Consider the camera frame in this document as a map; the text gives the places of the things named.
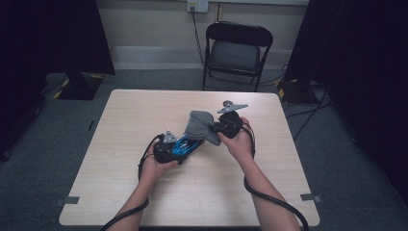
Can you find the hand-held gripper cable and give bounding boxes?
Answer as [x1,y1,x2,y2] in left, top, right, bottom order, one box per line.
[242,120,311,231]
[99,133,166,231]

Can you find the black folding chair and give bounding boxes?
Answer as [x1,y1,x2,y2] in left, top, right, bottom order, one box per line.
[201,20,274,93]

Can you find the blue toy car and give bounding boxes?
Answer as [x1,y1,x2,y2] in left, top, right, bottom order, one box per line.
[171,134,207,159]

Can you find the person's left hand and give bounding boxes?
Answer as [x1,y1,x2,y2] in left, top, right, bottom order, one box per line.
[140,149,180,188]

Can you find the black socket power cable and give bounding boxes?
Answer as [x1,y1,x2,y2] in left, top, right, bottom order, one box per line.
[191,7,207,67]

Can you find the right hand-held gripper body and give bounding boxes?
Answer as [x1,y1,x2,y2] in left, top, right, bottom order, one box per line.
[217,101,249,140]

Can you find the dark curtain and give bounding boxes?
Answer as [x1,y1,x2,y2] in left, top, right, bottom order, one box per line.
[0,0,115,162]
[283,0,408,206]

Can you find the black stand base yellow tape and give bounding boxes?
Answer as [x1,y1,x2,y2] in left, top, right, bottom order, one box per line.
[276,78,319,106]
[52,71,106,101]

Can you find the grey tape strip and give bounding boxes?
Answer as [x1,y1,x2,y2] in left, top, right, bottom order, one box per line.
[54,195,81,207]
[299,192,323,204]

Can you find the left hand-held gripper cable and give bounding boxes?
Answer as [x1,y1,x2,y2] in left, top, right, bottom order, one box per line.
[99,133,166,231]

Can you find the person's right hand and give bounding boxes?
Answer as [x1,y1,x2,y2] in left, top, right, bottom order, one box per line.
[217,115,257,166]

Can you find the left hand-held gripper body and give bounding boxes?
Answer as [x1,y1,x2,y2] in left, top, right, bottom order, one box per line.
[152,129,181,165]

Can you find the white wall socket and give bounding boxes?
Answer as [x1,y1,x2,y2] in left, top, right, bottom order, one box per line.
[187,0,210,14]

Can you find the right hand-held gripper cable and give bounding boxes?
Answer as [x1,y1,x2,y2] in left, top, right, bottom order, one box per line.
[242,120,311,231]

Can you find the grey cloth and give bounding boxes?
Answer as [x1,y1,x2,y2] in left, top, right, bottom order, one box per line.
[183,110,223,147]

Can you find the black floor cable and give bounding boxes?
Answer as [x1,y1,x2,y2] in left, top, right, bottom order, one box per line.
[293,86,330,142]
[284,100,332,119]
[208,64,289,88]

